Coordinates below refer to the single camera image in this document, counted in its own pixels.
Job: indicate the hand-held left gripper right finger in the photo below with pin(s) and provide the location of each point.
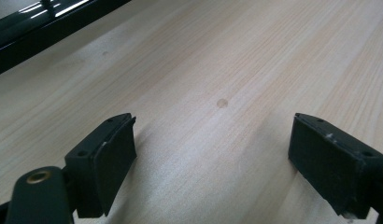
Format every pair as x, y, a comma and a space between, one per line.
329, 165

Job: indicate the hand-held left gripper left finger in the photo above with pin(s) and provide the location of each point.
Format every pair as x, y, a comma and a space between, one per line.
99, 168

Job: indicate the red and black shoe rack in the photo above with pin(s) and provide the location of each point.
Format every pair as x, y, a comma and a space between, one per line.
24, 37

